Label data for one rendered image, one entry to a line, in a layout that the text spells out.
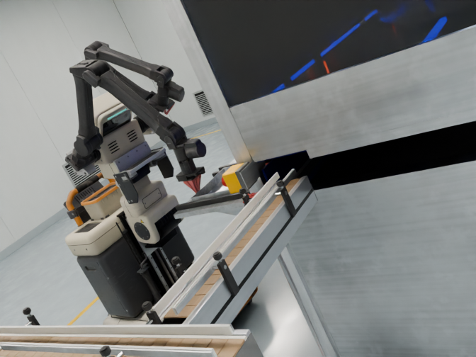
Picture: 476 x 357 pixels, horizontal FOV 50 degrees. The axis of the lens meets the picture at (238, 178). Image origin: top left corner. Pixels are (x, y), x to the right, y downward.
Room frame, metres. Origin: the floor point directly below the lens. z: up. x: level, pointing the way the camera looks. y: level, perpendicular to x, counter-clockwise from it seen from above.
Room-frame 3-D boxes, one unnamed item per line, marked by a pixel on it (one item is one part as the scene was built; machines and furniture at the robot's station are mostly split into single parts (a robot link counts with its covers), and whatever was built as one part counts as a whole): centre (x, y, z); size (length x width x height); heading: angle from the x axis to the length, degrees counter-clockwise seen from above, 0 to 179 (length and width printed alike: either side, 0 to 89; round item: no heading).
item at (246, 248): (1.26, 0.06, 0.92); 0.69 x 0.15 x 0.16; 142
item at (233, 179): (1.58, 0.00, 0.99); 0.08 x 0.07 x 0.07; 52
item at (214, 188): (1.88, -0.02, 0.90); 0.34 x 0.26 x 0.04; 53
